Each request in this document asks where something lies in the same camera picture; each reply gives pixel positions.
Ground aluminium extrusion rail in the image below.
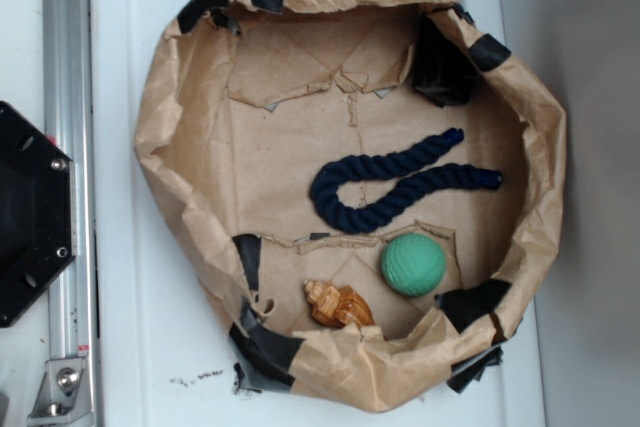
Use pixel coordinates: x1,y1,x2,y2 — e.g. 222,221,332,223
43,0,104,426

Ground brown paper bag bin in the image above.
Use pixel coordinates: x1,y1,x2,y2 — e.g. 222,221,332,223
134,0,566,412

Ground white plastic tray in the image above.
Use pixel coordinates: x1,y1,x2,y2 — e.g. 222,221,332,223
90,0,546,426

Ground metal corner bracket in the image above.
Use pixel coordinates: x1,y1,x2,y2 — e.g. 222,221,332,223
27,357,95,426

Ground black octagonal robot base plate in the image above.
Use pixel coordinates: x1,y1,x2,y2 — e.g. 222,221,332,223
1,102,75,328

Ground green dimpled rubber ball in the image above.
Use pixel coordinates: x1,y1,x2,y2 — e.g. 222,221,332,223
381,233,446,297

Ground tan spiral sea shell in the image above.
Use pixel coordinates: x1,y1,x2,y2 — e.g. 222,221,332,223
303,279,375,328

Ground navy blue twisted rope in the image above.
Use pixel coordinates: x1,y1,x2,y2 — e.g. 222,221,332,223
308,127,503,235

